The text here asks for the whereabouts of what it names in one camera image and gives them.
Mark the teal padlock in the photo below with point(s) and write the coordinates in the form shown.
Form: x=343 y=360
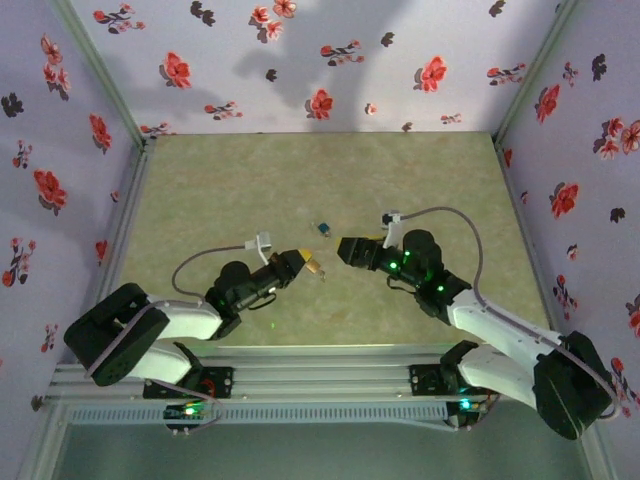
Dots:
x=325 y=229

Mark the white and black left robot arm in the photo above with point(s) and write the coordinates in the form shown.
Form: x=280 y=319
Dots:
x=190 y=320

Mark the gold padlock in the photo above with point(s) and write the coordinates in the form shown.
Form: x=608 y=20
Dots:
x=313 y=267

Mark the aluminium frame leg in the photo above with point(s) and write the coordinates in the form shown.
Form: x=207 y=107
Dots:
x=42 y=445
x=597 y=455

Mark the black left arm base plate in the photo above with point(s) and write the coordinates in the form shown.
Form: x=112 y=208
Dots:
x=225 y=382

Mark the silver keys of gold padlock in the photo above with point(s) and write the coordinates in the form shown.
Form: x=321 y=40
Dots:
x=321 y=275

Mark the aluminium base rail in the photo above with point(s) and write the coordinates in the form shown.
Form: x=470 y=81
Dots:
x=320 y=372

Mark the right circuit board green light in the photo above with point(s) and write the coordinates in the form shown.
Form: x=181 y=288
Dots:
x=475 y=406

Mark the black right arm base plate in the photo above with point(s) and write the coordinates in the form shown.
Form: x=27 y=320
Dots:
x=420 y=380

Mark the aluminium side rail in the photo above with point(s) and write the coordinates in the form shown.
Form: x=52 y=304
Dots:
x=119 y=250
x=521 y=225

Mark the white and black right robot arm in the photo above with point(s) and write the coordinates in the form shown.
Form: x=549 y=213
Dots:
x=500 y=330

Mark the circuit board green light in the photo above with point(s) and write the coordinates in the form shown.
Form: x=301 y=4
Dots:
x=475 y=406
x=175 y=413

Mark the left circuit board green light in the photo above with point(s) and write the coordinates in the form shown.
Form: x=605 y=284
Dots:
x=175 y=413

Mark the aluminium frame post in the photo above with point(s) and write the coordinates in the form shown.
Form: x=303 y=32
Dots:
x=533 y=75
x=104 y=75

